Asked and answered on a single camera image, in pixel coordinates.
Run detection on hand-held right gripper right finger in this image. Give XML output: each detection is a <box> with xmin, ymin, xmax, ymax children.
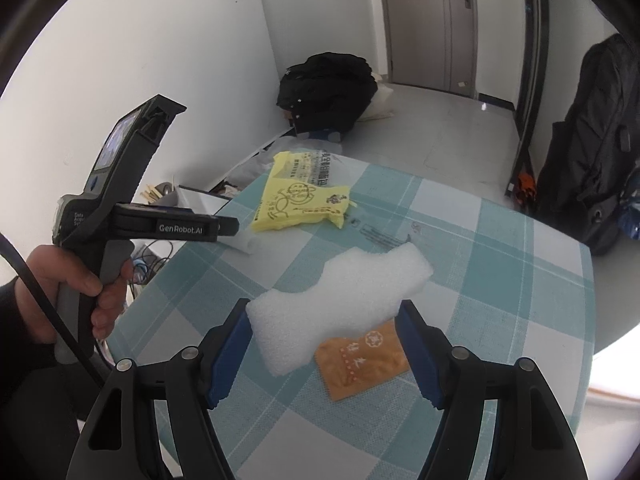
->
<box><xmin>395</xmin><ymin>300</ymin><xmax>588</xmax><ymax>480</ymax></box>

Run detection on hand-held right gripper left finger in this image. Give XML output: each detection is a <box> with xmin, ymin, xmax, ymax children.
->
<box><xmin>67</xmin><ymin>297</ymin><xmax>251</xmax><ymax>480</ymax></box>

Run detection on small white foam scrap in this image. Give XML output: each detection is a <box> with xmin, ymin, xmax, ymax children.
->
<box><xmin>231</xmin><ymin>232</ymin><xmax>261</xmax><ymax>256</ymax></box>

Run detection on large white foam piece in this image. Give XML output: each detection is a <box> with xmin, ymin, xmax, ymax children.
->
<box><xmin>246</xmin><ymin>242</ymin><xmax>435</xmax><ymax>378</ymax></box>

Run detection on person's left forearm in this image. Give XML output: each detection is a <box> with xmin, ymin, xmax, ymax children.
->
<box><xmin>0</xmin><ymin>276</ymin><xmax>57</xmax><ymax>378</ymax></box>

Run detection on person's left hand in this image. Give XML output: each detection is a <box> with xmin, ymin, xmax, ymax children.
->
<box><xmin>25</xmin><ymin>245</ymin><xmax>134</xmax><ymax>342</ymax></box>

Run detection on wooden sticks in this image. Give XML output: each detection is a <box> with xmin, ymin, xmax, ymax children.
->
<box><xmin>141</xmin><ymin>182</ymin><xmax>174</xmax><ymax>202</ymax></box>

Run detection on white box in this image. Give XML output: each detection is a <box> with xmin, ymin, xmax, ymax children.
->
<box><xmin>175</xmin><ymin>185</ymin><xmax>239</xmax><ymax>219</ymax></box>

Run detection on orange printed packet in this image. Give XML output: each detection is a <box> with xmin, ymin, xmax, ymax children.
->
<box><xmin>314</xmin><ymin>321</ymin><xmax>412</xmax><ymax>402</ymax></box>

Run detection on white plastic bag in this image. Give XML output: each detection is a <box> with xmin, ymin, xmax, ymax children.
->
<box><xmin>222</xmin><ymin>147</ymin><xmax>279</xmax><ymax>196</ymax></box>

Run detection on yellow printed packet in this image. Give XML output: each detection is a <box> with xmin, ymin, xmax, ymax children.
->
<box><xmin>250</xmin><ymin>150</ymin><xmax>357</xmax><ymax>234</ymax></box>

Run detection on teal checked tablecloth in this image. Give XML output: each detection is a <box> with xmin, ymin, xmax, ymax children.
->
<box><xmin>107</xmin><ymin>152</ymin><xmax>596</xmax><ymax>480</ymax></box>

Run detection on clear printed plastic bag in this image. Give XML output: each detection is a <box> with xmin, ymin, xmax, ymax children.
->
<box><xmin>280</xmin><ymin>146</ymin><xmax>422</xmax><ymax>254</ymax></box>

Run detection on black backpack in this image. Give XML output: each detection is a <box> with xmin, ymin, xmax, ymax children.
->
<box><xmin>276</xmin><ymin>52</ymin><xmax>379</xmax><ymax>134</ymax></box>

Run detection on white tote bag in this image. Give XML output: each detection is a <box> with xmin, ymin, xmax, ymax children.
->
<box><xmin>357</xmin><ymin>72</ymin><xmax>396</xmax><ymax>122</ymax></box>

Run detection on orange and black tool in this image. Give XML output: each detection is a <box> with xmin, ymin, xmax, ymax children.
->
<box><xmin>514</xmin><ymin>172</ymin><xmax>539</xmax><ymax>207</ymax></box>

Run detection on blue plastic bag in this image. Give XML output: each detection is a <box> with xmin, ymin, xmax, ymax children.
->
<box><xmin>617</xmin><ymin>194</ymin><xmax>640</xmax><ymax>242</ymax></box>

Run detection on large black hanging bag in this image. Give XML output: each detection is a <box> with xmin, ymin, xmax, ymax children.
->
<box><xmin>532</xmin><ymin>32</ymin><xmax>640</xmax><ymax>257</ymax></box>

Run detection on grey room door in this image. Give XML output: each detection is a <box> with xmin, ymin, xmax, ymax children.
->
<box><xmin>375</xmin><ymin>0</ymin><xmax>479</xmax><ymax>99</ymax></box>

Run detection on tangled thin cables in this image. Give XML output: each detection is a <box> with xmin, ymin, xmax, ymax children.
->
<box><xmin>125</xmin><ymin>240</ymin><xmax>177</xmax><ymax>287</ymax></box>

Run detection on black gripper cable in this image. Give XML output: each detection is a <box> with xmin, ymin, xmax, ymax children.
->
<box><xmin>0</xmin><ymin>231</ymin><xmax>108</xmax><ymax>392</ymax></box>

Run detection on black upright frame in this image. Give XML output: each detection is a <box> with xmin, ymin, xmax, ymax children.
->
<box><xmin>505</xmin><ymin>0</ymin><xmax>557</xmax><ymax>197</ymax></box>

